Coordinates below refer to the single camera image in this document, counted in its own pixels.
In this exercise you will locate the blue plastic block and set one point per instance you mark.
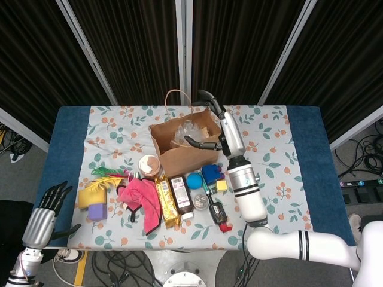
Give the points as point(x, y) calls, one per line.
point(211, 174)

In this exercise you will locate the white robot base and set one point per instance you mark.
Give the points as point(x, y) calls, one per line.
point(184, 279)

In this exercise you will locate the pink cloth with black trim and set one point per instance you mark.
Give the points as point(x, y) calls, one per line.
point(143, 200)

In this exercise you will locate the black power strip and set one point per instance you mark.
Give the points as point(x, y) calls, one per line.
point(365, 183)

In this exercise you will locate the teal tube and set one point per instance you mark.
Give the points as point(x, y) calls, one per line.
point(206, 188)

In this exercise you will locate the black bottle with red cap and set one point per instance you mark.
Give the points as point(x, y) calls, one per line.
point(218, 212)

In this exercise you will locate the small purple toy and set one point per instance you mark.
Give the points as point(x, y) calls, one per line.
point(222, 169)

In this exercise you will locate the black foot pedal unit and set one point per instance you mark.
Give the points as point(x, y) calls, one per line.
point(362, 195)

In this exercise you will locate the clear jar of paper clips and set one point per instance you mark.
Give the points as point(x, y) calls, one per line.
point(201, 201)

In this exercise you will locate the brown paper bag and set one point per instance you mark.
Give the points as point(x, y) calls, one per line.
point(185, 161)

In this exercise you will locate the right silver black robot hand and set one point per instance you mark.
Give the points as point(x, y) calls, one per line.
point(233, 134)

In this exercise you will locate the green and pink feathers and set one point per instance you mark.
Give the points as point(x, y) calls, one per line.
point(104, 172)

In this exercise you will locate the purple foam block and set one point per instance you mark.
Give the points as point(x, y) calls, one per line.
point(97, 213)

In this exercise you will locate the floral print tablecloth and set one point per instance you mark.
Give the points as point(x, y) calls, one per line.
point(149, 236)

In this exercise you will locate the yellow sponge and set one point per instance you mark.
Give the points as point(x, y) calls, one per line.
point(89, 198)

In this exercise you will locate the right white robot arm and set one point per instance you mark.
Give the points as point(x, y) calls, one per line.
point(248, 197)

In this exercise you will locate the yellow cube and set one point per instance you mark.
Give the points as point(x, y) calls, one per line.
point(222, 186)

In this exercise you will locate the blue ball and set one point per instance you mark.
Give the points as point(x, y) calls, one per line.
point(194, 181)

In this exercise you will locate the dark partition panel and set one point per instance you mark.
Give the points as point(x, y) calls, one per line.
point(239, 45)
point(30, 59)
point(344, 59)
point(128, 45)

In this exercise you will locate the white sneaker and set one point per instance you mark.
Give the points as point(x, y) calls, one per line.
point(70, 255)

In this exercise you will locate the amber plastic jar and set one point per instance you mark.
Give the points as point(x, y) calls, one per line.
point(149, 166)

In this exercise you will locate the blue felt table cover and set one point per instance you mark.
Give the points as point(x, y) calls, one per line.
point(311, 143)

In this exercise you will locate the bundle of clear straws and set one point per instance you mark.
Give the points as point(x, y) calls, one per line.
point(187, 130)

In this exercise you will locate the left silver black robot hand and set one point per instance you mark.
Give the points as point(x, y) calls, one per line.
point(40, 227)

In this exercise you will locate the brown bottle with white cap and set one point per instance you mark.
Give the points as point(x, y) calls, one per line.
point(182, 195)

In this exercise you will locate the gold foil packet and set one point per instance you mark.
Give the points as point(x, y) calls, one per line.
point(167, 203)

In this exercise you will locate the yellow feather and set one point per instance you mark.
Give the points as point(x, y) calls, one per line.
point(104, 181)

